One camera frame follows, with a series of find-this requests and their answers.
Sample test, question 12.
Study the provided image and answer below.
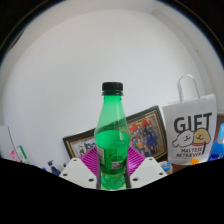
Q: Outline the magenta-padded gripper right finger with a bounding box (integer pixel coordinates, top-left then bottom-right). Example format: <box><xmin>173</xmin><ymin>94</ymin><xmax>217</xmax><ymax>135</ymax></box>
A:
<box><xmin>124</xmin><ymin>145</ymin><xmax>168</xmax><ymax>190</ymax></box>

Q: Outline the framed group picture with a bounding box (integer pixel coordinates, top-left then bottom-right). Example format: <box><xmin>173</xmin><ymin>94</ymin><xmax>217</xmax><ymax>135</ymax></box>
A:
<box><xmin>62</xmin><ymin>105</ymin><xmax>169</xmax><ymax>163</ymax></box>

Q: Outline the white gift bag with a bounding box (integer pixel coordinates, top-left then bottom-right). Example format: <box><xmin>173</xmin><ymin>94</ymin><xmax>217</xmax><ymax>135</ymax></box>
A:
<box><xmin>162</xmin><ymin>73</ymin><xmax>218</xmax><ymax>165</ymax></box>

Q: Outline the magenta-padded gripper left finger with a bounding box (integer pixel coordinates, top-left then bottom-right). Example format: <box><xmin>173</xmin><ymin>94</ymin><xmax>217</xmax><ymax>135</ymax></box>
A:
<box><xmin>59</xmin><ymin>145</ymin><xmax>101</xmax><ymax>190</ymax></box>

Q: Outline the white board panel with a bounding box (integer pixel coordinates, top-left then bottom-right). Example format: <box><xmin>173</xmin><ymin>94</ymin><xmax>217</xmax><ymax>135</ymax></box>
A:
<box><xmin>0</xmin><ymin>125</ymin><xmax>16</xmax><ymax>160</ymax></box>

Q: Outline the white blue-green shuttlecock tube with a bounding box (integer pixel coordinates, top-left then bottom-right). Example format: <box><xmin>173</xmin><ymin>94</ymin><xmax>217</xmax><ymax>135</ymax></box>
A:
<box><xmin>16</xmin><ymin>145</ymin><xmax>30</xmax><ymax>165</ymax></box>

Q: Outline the green plastic drink bottle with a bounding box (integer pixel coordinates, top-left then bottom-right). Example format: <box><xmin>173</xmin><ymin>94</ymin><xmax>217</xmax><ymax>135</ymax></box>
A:
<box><xmin>93</xmin><ymin>81</ymin><xmax>132</xmax><ymax>190</ymax></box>

